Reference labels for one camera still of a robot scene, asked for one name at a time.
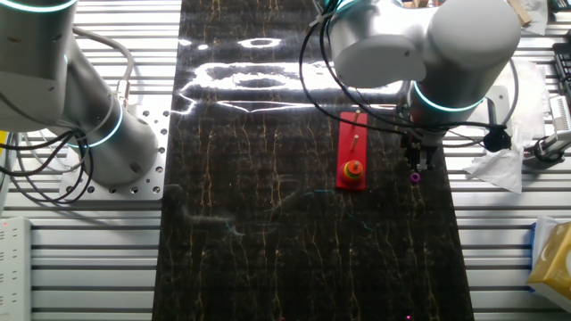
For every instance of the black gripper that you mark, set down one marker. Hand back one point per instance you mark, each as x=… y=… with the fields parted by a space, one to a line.
x=419 y=145

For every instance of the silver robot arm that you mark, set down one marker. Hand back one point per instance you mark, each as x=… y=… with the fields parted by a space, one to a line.
x=468 y=44

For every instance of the red Hanoi base with pegs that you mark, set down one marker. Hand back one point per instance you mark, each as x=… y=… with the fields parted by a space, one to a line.
x=347 y=142

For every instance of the slim wooden block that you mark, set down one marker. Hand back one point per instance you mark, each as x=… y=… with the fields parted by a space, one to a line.
x=522 y=12

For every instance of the white tissue under block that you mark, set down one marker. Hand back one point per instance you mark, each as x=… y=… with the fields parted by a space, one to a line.
x=537 y=20

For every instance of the small crumpled white paper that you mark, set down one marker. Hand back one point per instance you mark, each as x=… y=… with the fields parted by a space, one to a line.
x=502 y=167

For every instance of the blue white tissue pack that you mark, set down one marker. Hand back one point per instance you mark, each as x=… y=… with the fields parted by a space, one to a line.
x=532 y=232

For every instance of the white tissue in box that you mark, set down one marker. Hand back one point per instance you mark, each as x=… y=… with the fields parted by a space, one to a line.
x=542 y=236

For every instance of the yellow tissue box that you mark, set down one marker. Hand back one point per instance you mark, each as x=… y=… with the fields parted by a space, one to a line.
x=555 y=263

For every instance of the black keyboard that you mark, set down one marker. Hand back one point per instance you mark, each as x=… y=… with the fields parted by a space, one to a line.
x=564 y=67

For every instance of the black marble pattern mat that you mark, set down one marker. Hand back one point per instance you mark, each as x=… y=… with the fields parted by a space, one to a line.
x=267 y=245

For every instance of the white power strip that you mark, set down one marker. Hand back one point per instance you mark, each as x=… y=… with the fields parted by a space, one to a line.
x=15 y=267

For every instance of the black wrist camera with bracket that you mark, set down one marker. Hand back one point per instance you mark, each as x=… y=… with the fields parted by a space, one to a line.
x=497 y=140

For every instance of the black camera stand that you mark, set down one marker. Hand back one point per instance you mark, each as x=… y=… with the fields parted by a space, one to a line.
x=542 y=151

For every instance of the silver depth camera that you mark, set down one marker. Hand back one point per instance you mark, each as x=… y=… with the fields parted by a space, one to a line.
x=561 y=118

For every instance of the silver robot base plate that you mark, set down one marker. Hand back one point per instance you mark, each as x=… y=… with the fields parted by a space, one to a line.
x=154 y=134

